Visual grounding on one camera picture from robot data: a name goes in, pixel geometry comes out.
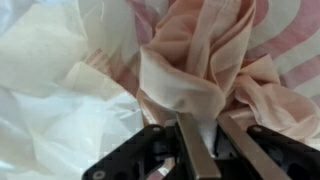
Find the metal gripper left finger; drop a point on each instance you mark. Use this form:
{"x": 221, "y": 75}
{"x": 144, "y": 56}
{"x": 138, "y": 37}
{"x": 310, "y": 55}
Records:
{"x": 202, "y": 166}

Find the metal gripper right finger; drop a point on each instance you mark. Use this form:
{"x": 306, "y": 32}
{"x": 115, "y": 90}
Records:
{"x": 265, "y": 167}

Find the white plastic shopping bag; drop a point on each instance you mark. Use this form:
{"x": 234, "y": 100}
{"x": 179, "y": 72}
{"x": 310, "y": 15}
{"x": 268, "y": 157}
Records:
{"x": 69, "y": 78}

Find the pink shirt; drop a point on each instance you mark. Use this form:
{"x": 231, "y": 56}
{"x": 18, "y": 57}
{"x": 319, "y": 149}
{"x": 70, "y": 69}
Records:
{"x": 196, "y": 64}

